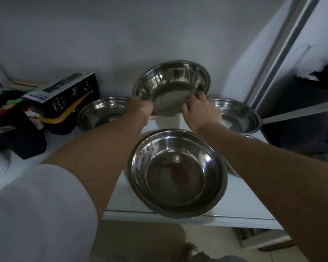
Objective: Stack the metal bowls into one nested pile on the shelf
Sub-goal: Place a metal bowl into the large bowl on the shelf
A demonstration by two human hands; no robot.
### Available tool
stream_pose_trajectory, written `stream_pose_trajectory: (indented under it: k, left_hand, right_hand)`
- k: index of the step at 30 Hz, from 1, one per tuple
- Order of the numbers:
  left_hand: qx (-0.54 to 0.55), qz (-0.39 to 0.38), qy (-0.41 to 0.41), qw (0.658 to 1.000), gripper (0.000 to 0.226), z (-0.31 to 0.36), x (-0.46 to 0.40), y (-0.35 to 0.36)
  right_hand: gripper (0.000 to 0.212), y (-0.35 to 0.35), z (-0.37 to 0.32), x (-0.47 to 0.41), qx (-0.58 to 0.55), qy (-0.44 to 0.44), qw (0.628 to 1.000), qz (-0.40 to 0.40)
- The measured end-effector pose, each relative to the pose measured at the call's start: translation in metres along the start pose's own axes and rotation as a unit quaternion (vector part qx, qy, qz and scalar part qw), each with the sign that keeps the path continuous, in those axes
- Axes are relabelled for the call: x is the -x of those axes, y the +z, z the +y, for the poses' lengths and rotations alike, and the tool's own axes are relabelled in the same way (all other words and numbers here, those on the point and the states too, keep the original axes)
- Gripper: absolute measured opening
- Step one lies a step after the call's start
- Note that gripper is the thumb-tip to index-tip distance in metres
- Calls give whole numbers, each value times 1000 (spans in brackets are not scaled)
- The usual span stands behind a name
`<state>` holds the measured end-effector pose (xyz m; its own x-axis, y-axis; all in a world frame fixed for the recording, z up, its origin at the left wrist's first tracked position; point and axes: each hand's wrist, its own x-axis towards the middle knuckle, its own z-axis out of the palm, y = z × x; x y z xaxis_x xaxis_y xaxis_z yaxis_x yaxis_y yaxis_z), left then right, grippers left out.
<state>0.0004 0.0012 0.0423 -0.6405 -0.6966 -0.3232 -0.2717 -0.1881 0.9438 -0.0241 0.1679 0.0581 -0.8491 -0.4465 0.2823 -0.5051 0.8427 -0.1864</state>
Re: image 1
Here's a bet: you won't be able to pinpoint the person's left hand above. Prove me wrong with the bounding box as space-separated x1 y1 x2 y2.
126 96 155 121

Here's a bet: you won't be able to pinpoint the person's right hand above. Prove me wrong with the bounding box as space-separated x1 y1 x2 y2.
182 91 222 133

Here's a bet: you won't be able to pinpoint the shallow stainless steel bowl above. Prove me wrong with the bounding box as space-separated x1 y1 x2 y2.
132 60 211 117

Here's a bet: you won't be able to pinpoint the person's left forearm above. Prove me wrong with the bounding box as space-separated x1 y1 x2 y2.
43 114 149 216

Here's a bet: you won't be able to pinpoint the person's right forearm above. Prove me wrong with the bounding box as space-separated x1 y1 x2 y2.
197 121 328 262

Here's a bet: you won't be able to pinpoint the small stainless steel bowl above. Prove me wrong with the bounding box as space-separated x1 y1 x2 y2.
212 98 262 135
77 96 132 132

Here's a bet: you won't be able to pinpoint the large deep stainless steel bowl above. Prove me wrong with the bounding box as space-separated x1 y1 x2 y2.
127 129 228 219

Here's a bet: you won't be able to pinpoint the black printed cardboard box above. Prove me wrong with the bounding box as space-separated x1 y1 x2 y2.
21 72 100 121

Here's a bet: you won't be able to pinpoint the black storage box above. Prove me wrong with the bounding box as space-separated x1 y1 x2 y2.
0 90 47 160

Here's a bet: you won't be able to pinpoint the orange and blue tool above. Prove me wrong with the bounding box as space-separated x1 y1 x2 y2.
295 60 328 92

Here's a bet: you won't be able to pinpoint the colourful items in black box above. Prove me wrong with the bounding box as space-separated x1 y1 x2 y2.
0 90 30 126

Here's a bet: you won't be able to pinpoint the white shirt sleeve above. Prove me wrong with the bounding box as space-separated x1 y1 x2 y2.
0 164 99 262

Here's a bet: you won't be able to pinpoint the dark container with yellow handle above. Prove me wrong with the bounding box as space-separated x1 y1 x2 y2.
38 89 94 136

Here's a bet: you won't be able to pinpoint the metal sliding door frame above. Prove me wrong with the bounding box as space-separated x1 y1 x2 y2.
246 0 322 112

